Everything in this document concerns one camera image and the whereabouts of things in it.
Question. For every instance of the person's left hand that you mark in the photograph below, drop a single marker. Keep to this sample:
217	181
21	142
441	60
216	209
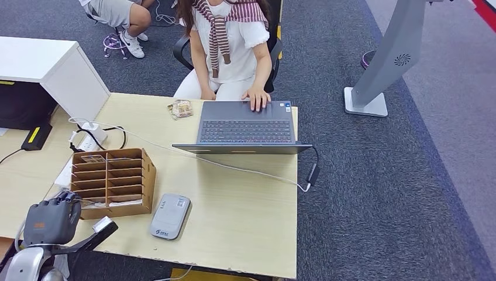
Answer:
257	97

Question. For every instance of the robot grey left hand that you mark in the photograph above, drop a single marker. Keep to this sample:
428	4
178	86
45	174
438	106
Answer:
50	223

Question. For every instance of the person's right hand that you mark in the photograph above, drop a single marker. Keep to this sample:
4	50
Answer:
208	95

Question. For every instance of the person's left forearm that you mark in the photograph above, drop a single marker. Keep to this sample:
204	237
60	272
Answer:
262	71

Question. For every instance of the person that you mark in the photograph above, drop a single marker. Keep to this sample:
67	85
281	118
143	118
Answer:
232	50
116	11

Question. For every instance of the clear card in organizer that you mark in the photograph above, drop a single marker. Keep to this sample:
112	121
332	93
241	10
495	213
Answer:
93	158

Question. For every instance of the white card in organizer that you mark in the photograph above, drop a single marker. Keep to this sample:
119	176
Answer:
126	203

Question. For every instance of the cardboard card organizer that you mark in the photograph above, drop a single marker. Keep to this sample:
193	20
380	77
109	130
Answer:
147	182

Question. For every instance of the grey card reader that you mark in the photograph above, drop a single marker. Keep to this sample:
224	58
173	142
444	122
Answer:
170	217

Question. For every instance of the grey laptop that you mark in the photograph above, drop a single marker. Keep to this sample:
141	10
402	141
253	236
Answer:
246	130

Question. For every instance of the black office chair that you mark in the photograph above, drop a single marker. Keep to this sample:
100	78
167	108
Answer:
276	58

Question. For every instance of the white plastic sheet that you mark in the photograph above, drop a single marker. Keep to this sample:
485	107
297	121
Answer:
62	267

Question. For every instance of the white power strip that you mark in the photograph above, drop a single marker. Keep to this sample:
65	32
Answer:
64	176

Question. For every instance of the black yellow-labelled power brick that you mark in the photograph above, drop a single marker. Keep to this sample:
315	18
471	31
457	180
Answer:
36	136

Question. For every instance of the white charger plug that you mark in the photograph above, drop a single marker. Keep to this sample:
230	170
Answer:
95	132

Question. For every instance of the white paper sheet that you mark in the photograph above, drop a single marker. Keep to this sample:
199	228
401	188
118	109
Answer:
3	131

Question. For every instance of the round purple-rimmed base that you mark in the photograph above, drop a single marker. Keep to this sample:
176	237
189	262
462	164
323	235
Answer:
366	60

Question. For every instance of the grey kiosk stand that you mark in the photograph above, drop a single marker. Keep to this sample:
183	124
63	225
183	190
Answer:
387	54

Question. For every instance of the white cabinet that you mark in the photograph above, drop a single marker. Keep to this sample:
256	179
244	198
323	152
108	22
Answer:
58	73

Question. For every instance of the yellow block under desk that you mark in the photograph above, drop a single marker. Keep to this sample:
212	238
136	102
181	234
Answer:
209	276

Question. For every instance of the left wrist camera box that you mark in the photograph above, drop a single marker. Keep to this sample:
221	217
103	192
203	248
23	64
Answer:
101	225

